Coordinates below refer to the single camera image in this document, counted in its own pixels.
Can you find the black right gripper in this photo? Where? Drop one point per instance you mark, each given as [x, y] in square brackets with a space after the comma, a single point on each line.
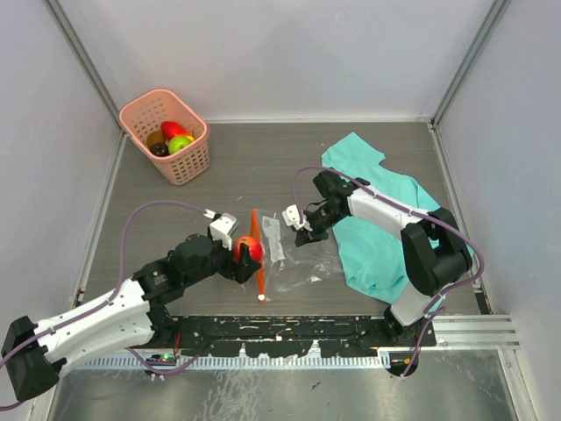
[303, 237]

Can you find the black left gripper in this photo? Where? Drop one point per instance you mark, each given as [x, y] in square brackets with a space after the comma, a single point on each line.
[243, 268]

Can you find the red yellow fake apple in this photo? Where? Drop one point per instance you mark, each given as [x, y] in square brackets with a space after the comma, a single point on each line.
[247, 245]

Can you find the clear zip top bag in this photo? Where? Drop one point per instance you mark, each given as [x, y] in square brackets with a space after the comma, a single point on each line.
[285, 265]

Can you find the green fake apple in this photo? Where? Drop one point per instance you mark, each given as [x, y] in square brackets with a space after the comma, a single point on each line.
[177, 143]

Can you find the dark green fake avocado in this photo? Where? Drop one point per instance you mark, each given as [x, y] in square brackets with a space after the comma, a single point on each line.
[159, 149]

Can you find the red yellow fake mango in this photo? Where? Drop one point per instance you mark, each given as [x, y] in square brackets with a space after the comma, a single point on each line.
[171, 129]

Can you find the brown fake kiwi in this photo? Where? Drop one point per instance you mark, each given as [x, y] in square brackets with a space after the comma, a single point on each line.
[155, 137]

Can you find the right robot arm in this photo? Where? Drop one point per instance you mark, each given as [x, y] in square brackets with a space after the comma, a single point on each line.
[435, 252]

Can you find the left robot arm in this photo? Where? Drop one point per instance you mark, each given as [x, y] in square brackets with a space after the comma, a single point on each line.
[36, 355]

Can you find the teal t-shirt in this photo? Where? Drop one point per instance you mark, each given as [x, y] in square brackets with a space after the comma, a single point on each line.
[371, 258]

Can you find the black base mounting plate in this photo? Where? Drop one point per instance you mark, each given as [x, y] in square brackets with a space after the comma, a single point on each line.
[275, 337]

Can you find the pink plastic basket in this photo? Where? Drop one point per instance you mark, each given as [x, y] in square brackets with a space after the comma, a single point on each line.
[144, 115]

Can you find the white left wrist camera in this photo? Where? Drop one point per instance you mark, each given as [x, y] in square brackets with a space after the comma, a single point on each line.
[222, 229]

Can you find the white slotted cable duct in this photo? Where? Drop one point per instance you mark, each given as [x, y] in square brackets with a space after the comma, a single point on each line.
[125, 361]

